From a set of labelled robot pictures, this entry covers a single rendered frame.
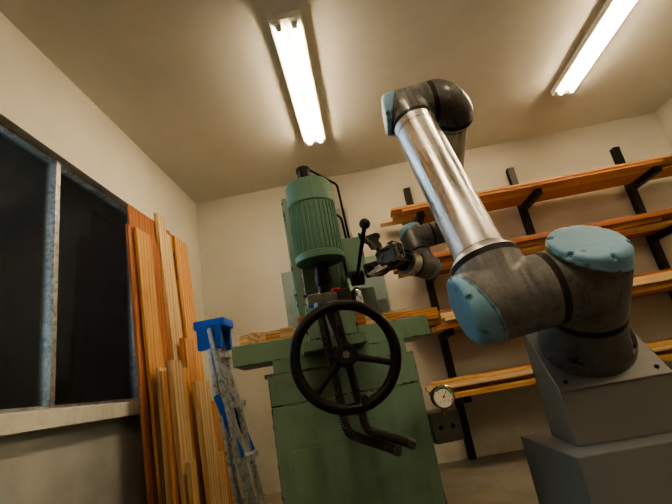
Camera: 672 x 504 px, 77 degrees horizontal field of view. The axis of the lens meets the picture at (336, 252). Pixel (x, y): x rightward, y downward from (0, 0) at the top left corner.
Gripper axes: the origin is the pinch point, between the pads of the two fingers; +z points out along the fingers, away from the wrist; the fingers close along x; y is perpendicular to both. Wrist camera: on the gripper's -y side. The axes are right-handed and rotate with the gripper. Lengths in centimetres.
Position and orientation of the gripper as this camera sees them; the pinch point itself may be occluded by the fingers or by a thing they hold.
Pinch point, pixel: (360, 254)
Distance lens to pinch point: 136.9
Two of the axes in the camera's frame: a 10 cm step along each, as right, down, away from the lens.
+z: -7.4, -1.7, -6.5
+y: 6.6, -4.3, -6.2
